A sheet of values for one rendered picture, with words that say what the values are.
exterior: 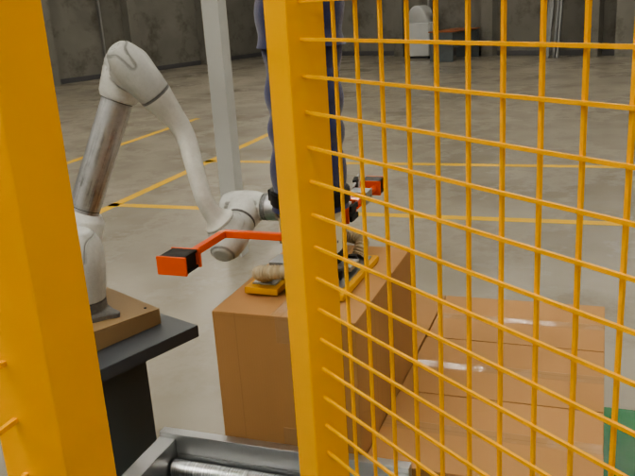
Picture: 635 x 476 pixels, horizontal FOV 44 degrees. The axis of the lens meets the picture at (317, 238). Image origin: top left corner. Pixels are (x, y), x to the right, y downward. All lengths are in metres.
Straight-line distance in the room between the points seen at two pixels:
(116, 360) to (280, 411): 0.52
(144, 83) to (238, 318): 0.76
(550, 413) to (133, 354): 1.22
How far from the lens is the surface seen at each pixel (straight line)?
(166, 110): 2.41
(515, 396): 2.45
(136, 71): 2.37
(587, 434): 2.30
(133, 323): 2.50
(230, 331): 2.09
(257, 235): 2.23
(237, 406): 2.19
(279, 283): 2.16
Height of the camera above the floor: 1.72
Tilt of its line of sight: 17 degrees down
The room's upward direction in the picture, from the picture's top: 4 degrees counter-clockwise
